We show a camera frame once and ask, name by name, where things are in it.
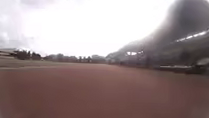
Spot large dark building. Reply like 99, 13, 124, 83
105, 0, 209, 77

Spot pale painted line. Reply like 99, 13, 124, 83
0, 63, 53, 73

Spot dark bushes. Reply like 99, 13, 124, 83
12, 49, 43, 62

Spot row of distant trees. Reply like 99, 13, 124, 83
41, 52, 108, 65

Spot red-brown paved path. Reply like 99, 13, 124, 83
0, 59, 209, 118

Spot grey asphalt road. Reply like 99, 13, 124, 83
0, 55, 103, 75

